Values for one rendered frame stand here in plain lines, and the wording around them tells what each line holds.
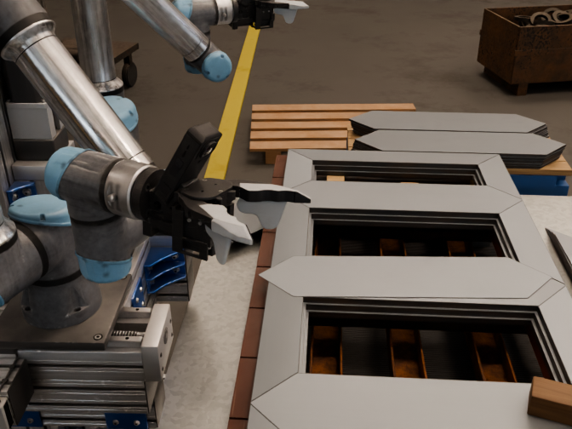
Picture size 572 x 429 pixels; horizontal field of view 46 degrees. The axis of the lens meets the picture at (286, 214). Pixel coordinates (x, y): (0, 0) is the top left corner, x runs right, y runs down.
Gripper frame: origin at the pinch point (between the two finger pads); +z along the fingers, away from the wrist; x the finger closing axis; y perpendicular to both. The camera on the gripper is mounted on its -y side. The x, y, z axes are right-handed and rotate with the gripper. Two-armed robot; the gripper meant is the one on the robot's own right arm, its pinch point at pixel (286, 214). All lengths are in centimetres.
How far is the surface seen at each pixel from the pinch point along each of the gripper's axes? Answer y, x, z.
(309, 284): 50, -70, -26
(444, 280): 47, -88, 4
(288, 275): 50, -72, -32
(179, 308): 127, -148, -120
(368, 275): 48, -81, -14
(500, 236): 46, -121, 11
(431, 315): 52, -77, 4
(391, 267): 48, -87, -10
